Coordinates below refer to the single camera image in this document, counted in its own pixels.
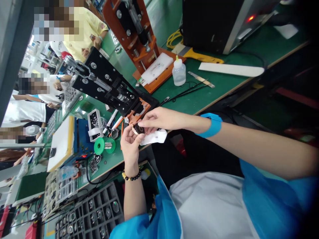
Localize green solder spool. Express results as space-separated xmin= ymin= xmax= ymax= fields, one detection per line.
xmin=93 ymin=137 xmax=117 ymax=155

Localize yellow handled brush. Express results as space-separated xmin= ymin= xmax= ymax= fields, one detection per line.
xmin=171 ymin=43 xmax=225 ymax=64

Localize white foam block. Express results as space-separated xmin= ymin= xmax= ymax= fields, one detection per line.
xmin=141 ymin=52 xmax=174 ymax=85

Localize white paper sheet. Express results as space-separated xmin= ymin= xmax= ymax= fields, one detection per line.
xmin=273 ymin=24 xmax=299 ymax=40

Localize orange pencil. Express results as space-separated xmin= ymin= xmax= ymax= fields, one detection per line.
xmin=108 ymin=116 xmax=125 ymax=137

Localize clear squeeze bottle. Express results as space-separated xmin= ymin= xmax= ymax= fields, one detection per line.
xmin=172 ymin=55 xmax=187 ymax=87

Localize white slab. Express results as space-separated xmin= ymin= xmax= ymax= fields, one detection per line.
xmin=47 ymin=115 xmax=75 ymax=173

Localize green board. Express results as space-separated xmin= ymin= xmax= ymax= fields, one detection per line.
xmin=12 ymin=171 xmax=48 ymax=207

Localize person's body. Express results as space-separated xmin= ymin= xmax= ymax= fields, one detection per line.
xmin=109 ymin=159 xmax=319 ymax=239

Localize black press machine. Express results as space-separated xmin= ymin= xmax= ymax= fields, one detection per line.
xmin=71 ymin=46 xmax=160 ymax=120

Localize white cloth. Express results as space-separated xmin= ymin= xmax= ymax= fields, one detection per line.
xmin=139 ymin=129 xmax=168 ymax=146

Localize blue heating machine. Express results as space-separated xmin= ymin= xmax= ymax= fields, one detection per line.
xmin=63 ymin=118 xmax=95 ymax=165

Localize black tray of watch parts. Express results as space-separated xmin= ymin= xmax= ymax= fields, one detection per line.
xmin=54 ymin=180 xmax=125 ymax=239

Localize person's right hand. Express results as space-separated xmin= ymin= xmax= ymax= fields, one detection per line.
xmin=138 ymin=107 xmax=200 ymax=135

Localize person's left hand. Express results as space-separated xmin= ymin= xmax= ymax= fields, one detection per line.
xmin=120 ymin=123 xmax=146 ymax=171

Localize black tweezers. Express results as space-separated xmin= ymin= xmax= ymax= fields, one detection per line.
xmin=157 ymin=79 xmax=210 ymax=107

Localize metal blade tool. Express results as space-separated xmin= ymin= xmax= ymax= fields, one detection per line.
xmin=187 ymin=71 xmax=216 ymax=88

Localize clear plastic parts box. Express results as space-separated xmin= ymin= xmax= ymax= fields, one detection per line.
xmin=42 ymin=165 xmax=81 ymax=219

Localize white flat strip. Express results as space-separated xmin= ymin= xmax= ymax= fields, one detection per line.
xmin=198 ymin=62 xmax=265 ymax=77

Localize tray of metal parts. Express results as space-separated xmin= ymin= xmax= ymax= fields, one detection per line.
xmin=61 ymin=83 xmax=84 ymax=113

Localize yellow cable coil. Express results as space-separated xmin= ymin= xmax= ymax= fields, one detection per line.
xmin=166 ymin=29 xmax=184 ymax=49

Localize white pen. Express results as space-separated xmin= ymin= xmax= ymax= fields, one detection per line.
xmin=103 ymin=109 xmax=118 ymax=134

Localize orange press machine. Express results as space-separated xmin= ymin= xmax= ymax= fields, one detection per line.
xmin=103 ymin=0 xmax=187 ymax=94

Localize black machine box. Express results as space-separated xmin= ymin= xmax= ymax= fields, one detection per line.
xmin=182 ymin=0 xmax=279 ymax=55

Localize white parts box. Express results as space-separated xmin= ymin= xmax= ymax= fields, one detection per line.
xmin=87 ymin=109 xmax=105 ymax=143

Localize round copper watch case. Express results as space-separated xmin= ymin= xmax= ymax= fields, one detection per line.
xmin=131 ymin=124 xmax=146 ymax=136

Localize white fan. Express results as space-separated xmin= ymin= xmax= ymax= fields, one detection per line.
xmin=25 ymin=125 xmax=42 ymax=139

